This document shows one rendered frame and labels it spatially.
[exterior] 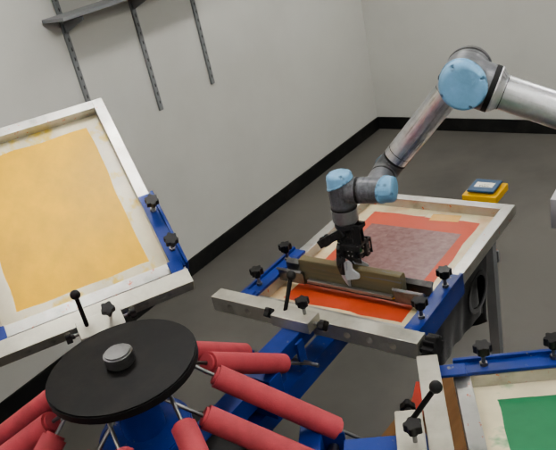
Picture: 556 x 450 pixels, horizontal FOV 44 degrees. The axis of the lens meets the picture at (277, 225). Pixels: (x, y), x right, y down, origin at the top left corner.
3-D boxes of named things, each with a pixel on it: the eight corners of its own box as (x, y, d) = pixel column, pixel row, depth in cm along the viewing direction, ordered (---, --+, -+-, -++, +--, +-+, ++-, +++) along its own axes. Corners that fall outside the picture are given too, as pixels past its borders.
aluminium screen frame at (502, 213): (366, 199, 272) (364, 190, 270) (516, 214, 237) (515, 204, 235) (245, 309, 218) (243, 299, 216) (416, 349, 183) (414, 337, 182)
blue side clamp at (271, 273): (296, 263, 240) (293, 245, 237) (308, 265, 237) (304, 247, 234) (244, 311, 219) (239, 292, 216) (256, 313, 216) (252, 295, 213)
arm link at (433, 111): (469, 27, 180) (367, 161, 209) (464, 37, 172) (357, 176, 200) (505, 53, 180) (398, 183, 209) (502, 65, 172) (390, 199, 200)
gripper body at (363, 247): (360, 266, 200) (354, 229, 195) (336, 262, 205) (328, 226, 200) (373, 253, 205) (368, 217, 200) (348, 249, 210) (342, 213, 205)
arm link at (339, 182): (350, 178, 189) (320, 179, 192) (355, 213, 193) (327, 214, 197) (357, 166, 195) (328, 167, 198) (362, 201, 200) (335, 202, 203)
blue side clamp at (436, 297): (449, 290, 207) (446, 270, 204) (465, 293, 204) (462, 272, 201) (404, 348, 187) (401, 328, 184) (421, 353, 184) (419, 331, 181)
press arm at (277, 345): (297, 330, 195) (294, 315, 193) (314, 335, 192) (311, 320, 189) (261, 367, 183) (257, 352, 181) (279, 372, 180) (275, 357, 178)
